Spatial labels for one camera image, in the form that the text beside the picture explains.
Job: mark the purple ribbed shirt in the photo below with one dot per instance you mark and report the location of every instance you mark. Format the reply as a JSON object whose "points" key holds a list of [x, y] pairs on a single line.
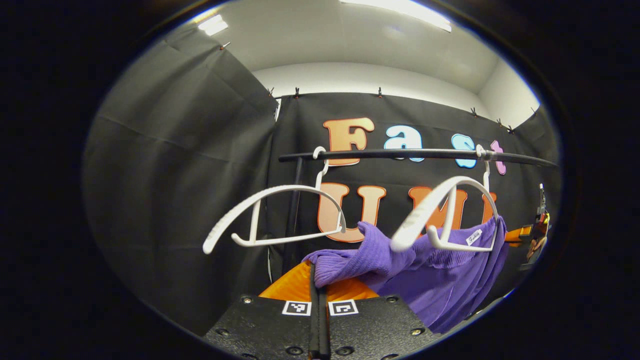
{"points": [[440, 285]]}

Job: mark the black backdrop cloth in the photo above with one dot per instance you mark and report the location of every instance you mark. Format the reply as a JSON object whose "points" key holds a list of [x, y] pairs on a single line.
{"points": [[175, 200]]}

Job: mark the small ceiling light panel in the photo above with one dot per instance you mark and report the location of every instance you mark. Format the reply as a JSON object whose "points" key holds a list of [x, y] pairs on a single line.
{"points": [[213, 24]]}

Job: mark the black metal clothes rack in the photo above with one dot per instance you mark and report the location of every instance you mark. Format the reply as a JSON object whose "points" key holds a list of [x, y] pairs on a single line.
{"points": [[375, 154]]}

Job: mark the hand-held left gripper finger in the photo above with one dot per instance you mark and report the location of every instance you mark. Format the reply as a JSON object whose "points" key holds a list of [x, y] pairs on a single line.
{"points": [[314, 330], [324, 330]]}

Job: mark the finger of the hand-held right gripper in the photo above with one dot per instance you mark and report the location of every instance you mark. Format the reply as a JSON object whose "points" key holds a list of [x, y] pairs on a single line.
{"points": [[519, 235]]}

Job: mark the white plastic clothes hanger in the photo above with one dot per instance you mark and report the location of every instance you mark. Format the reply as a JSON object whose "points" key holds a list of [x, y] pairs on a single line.
{"points": [[280, 189], [425, 210]]}

